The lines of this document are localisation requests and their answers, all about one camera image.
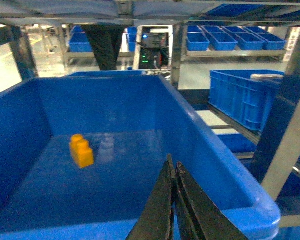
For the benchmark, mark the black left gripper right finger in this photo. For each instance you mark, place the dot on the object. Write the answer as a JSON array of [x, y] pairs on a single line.
[[198, 217]]

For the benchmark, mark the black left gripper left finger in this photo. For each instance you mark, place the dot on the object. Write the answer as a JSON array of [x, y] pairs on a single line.
[[157, 219]]

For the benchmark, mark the yellow toy block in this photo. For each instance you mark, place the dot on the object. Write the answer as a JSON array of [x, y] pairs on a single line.
[[81, 152]]

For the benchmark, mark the large blue bin upper shelf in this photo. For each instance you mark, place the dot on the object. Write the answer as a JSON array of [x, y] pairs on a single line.
[[131, 123]]

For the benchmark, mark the blue crate right side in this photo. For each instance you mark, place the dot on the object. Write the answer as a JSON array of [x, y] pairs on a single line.
[[246, 96]]

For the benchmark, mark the black electronics cabinet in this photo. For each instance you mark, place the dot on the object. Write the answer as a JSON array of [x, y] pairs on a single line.
[[154, 53]]

